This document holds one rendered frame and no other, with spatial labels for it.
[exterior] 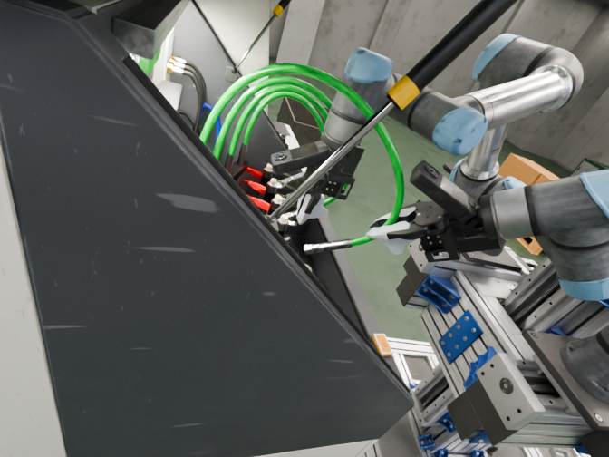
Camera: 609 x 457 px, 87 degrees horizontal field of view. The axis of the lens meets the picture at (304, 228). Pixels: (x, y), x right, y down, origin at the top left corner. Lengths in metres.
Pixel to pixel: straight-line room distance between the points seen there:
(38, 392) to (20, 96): 0.32
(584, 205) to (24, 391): 0.68
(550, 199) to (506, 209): 0.05
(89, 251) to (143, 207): 0.06
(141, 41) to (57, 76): 0.09
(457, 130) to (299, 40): 9.69
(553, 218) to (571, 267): 0.09
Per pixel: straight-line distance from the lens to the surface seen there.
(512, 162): 5.39
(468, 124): 0.58
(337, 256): 0.95
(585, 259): 0.58
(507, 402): 0.94
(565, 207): 0.54
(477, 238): 0.58
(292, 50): 10.13
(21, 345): 0.41
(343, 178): 0.65
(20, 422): 0.54
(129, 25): 0.30
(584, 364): 0.98
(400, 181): 0.57
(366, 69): 0.59
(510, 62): 0.96
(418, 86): 0.28
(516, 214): 0.54
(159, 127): 0.23
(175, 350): 0.40
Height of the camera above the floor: 1.49
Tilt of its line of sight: 33 degrees down
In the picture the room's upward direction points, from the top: 22 degrees clockwise
